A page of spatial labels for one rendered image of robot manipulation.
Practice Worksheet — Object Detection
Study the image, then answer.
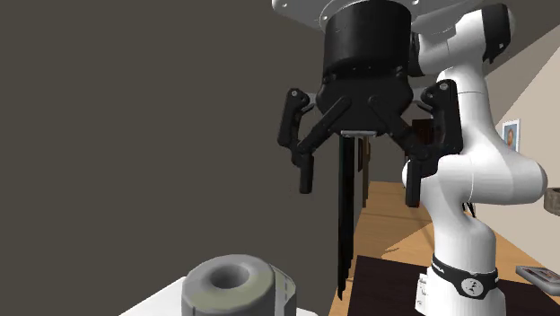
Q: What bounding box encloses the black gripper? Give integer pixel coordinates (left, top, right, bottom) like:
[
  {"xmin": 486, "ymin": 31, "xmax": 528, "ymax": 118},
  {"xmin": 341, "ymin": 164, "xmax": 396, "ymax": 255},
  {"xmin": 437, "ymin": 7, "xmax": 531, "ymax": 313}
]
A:
[{"xmin": 315, "ymin": 0, "xmax": 464, "ymax": 208}]

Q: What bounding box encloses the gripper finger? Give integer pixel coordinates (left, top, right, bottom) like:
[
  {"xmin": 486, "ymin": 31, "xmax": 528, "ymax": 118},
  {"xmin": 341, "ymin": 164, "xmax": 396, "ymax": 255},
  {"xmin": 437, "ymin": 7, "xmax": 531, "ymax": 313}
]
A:
[{"xmin": 276, "ymin": 88, "xmax": 354, "ymax": 195}]

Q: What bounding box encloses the grey round pot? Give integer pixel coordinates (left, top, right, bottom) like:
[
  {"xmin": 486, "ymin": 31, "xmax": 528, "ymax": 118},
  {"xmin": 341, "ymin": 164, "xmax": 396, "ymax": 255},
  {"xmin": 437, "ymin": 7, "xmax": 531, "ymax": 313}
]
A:
[{"xmin": 543, "ymin": 187, "xmax": 560, "ymax": 216}]

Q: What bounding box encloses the grey toilet paper roll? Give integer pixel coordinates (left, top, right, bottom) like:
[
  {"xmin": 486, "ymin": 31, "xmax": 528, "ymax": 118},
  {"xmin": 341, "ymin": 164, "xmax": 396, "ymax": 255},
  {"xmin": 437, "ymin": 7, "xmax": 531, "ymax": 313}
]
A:
[{"xmin": 181, "ymin": 254, "xmax": 298, "ymax": 316}]

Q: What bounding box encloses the dark robot stand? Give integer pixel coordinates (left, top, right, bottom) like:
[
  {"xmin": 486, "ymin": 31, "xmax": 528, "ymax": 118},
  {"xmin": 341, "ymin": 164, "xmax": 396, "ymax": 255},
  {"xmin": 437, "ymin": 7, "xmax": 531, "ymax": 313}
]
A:
[{"xmin": 347, "ymin": 255, "xmax": 560, "ymax": 316}]

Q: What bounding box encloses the white furniture piece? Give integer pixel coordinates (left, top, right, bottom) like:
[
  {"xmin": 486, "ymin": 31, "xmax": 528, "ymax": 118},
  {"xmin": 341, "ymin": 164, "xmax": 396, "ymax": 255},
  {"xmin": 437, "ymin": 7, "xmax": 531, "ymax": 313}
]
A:
[{"xmin": 118, "ymin": 275, "xmax": 320, "ymax": 316}]

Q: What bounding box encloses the framed wall picture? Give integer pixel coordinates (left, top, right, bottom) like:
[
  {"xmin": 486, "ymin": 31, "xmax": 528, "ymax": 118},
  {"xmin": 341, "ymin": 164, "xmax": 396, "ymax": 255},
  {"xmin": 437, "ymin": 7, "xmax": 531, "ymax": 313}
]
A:
[{"xmin": 502, "ymin": 118, "xmax": 521, "ymax": 153}]

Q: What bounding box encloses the grey flat frame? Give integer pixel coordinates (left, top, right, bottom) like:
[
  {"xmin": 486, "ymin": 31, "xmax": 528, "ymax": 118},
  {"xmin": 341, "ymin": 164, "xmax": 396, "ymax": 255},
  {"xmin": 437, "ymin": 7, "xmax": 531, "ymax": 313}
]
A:
[{"xmin": 516, "ymin": 265, "xmax": 560, "ymax": 293}]

